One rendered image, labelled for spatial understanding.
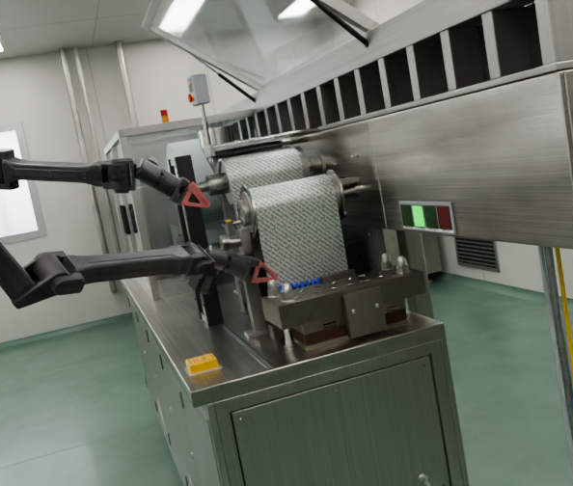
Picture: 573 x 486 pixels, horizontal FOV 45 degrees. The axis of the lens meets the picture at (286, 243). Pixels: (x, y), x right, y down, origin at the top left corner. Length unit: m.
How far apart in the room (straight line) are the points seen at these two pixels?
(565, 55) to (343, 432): 1.00
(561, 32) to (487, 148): 0.27
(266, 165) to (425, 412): 0.86
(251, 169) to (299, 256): 0.35
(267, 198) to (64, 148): 5.60
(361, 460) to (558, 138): 0.94
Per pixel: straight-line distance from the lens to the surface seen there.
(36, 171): 1.97
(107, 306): 7.45
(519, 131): 1.32
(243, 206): 1.87
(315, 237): 1.90
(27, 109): 7.40
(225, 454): 1.67
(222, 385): 1.62
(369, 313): 1.74
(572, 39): 1.27
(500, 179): 1.39
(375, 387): 1.75
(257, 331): 1.97
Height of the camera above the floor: 1.39
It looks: 7 degrees down
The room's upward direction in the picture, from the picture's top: 10 degrees counter-clockwise
